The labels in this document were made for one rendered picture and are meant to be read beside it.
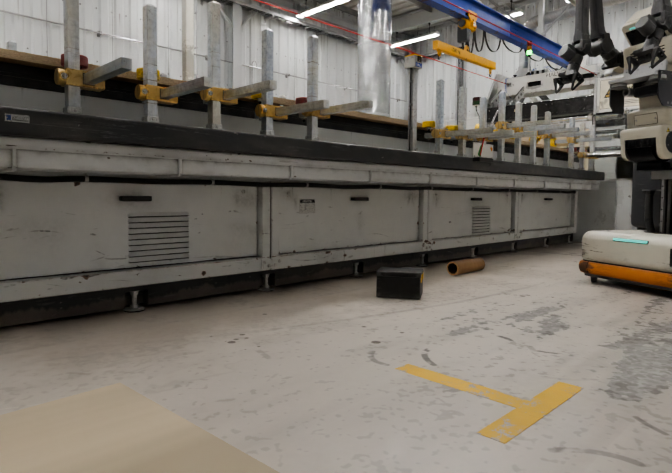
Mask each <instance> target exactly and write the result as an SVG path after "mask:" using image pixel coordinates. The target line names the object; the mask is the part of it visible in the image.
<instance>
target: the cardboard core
mask: <svg viewBox="0 0 672 473"><path fill-rule="evenodd" d="M484 267H485V262H484V260H483V259H482V258H472V259H465V260H459V261H453V262H449V263H448V264H447V272H448V273H449V274H450V275H459V274H464V273H469V272H474V271H480V270H483V269H484Z"/></svg>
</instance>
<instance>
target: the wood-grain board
mask: <svg viewBox="0 0 672 473"><path fill-rule="evenodd" d="M0 61H1V62H7V63H13V64H20V65H26V66H32V67H38V68H44V69H50V70H55V69H56V68H62V69H64V67H63V66H61V59H59V58H54V57H48V56H42V55H37V54H31V53H26V52H20V51H14V50H9V49H3V48H0ZM98 67H100V66H99V65H93V64H88V68H87V69H84V70H83V71H91V70H93V69H96V68H98ZM110 79H112V80H118V81H124V82H130V83H137V84H143V81H141V80H138V79H137V73H136V72H132V71H128V72H125V73H123V74H120V75H118V76H115V77H113V78H110ZM184 82H187V81H183V80H177V79H172V78H166V77H160V80H159V81H157V86H160V87H166V88H167V87H168V86H174V85H177V84H180V83H184ZM238 100H241V101H248V102H254V103H259V102H258V101H257V100H254V99H252V98H251V96H246V97H242V98H238ZM295 104H296V101H295V100H290V99H284V98H278V97H273V105H275V106H279V105H284V106H290V105H295ZM330 115H334V116H340V117H346V118H352V119H358V120H365V121H371V122H377V123H383V124H389V125H395V126H402V127H408V120H402V119H396V118H391V117H385V116H379V115H374V114H368V113H363V112H357V111H350V112H344V113H337V114H330ZM417 129H420V130H426V131H428V130H427V128H423V127H422V123H419V122H417ZM505 143H506V144H512V145H514V143H515V140H514V139H505ZM521 146H525V147H530V142H526V141H521ZM550 151H556V152H562V153H568V152H567V149H565V148H559V147H554V146H550Z"/></svg>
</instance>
